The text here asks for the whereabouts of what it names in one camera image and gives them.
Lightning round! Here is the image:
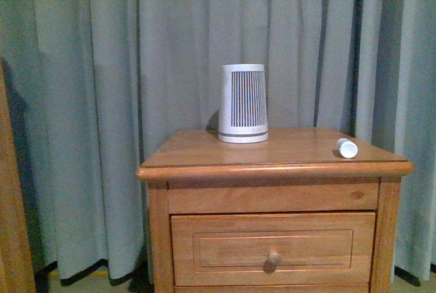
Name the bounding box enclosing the grey curtain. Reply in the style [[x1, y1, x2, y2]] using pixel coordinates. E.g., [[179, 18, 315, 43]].
[[1, 0, 435, 280]]

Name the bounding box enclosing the white slatted air purifier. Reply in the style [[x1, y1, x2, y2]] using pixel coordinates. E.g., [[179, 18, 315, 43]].
[[218, 64, 268, 144]]

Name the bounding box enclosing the wooden drawer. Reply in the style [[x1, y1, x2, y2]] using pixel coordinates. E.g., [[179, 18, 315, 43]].
[[171, 213, 375, 286]]

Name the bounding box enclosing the wooden nightstand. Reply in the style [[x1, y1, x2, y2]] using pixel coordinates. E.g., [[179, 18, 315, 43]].
[[137, 128, 413, 292]]

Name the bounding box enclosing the wooden bed frame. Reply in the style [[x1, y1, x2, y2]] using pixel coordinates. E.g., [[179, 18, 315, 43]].
[[1, 71, 36, 292]]

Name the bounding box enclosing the white medicine bottle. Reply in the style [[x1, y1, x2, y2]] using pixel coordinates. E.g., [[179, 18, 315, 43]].
[[337, 138, 358, 159]]

